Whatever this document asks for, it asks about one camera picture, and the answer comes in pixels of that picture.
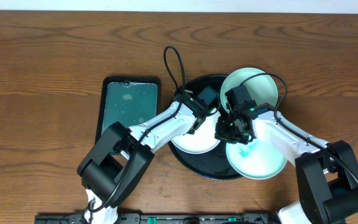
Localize white plate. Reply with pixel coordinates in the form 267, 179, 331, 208
172, 108, 221, 154

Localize mint green plate with stain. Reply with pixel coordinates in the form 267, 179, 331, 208
226, 139, 287, 180

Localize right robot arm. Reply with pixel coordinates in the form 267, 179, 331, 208
216, 105, 358, 223

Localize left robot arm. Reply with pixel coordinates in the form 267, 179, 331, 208
77, 92, 219, 223

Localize black round tray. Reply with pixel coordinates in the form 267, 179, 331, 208
168, 73, 243, 180

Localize black rectangular water tray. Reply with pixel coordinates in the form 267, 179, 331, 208
95, 76, 161, 141

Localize right black cable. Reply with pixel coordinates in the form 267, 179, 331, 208
237, 72, 358, 215

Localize black cable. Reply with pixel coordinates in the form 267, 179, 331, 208
87, 45, 187, 214
237, 72, 358, 215

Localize left black cable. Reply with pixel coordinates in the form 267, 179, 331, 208
87, 45, 187, 214

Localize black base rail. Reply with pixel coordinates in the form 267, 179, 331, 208
34, 212, 280, 224

